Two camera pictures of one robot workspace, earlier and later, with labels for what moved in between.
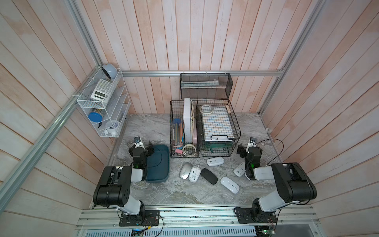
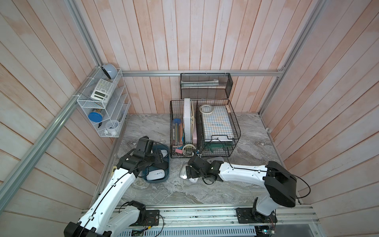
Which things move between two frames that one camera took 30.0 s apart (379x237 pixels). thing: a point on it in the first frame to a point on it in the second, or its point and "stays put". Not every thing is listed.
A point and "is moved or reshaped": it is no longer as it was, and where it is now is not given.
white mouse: [230, 185] to [164, 152]
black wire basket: [203, 128] stays put
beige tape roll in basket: [189, 145] stays put
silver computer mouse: [185, 170] stays put
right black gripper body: [243, 153] to [193, 174]
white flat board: [187, 120] stays put
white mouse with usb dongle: [215, 161] stays put
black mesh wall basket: [206, 85] stays put
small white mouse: [240, 170] is moved or reshaped
